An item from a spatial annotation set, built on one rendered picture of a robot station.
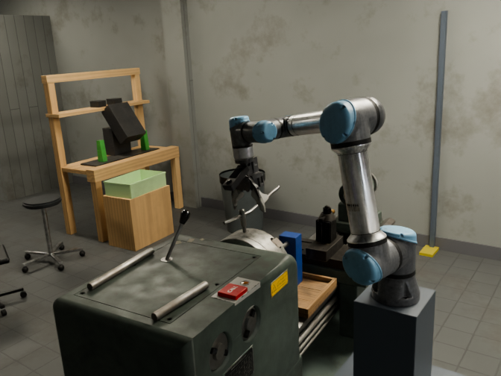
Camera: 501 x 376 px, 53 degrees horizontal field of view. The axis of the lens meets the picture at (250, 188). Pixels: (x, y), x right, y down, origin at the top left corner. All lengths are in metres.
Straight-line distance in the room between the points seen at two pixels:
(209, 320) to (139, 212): 3.87
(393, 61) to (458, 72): 0.57
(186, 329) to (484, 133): 3.76
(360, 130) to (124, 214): 3.88
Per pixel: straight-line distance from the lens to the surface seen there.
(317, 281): 2.27
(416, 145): 4.81
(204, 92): 5.97
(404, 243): 1.59
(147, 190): 5.15
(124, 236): 5.19
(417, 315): 1.62
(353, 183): 1.45
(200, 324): 1.26
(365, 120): 1.45
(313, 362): 2.36
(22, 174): 7.80
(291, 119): 1.77
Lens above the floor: 1.89
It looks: 16 degrees down
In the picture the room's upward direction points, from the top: 3 degrees counter-clockwise
